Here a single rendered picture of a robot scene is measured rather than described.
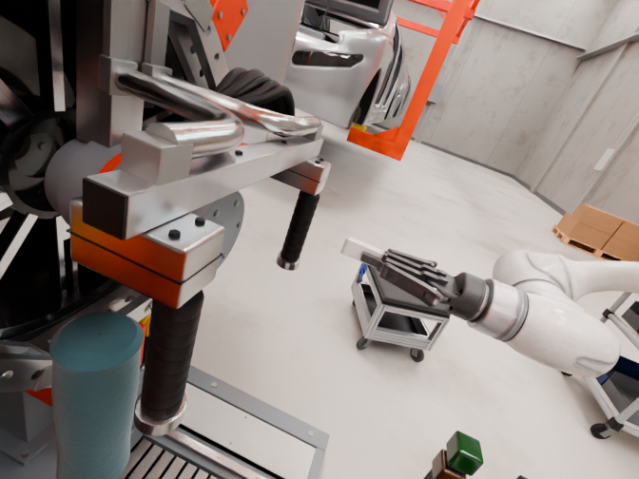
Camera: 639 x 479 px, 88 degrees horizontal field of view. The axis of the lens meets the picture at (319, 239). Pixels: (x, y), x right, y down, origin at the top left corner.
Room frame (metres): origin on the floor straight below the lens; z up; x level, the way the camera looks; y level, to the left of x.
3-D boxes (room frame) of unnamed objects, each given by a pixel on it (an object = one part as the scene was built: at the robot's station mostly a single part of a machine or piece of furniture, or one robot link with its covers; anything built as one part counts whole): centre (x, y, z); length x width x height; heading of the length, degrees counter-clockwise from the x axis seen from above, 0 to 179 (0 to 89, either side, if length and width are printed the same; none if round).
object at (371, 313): (1.46, -0.47, 0.17); 0.43 x 0.36 x 0.34; 13
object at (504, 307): (0.49, -0.31, 0.83); 0.09 x 0.06 x 0.09; 172
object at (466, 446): (0.36, -0.32, 0.64); 0.04 x 0.04 x 0.04; 82
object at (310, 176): (0.54, 0.07, 0.93); 0.09 x 0.05 x 0.05; 82
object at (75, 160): (0.39, 0.23, 0.85); 0.21 x 0.14 x 0.14; 82
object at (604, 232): (5.50, -4.24, 0.32); 1.11 x 0.78 x 0.64; 81
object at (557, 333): (0.49, -0.41, 0.83); 0.16 x 0.13 x 0.11; 82
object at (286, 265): (0.53, 0.04, 0.83); 0.04 x 0.04 x 0.16
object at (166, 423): (0.20, 0.09, 0.83); 0.04 x 0.04 x 0.16
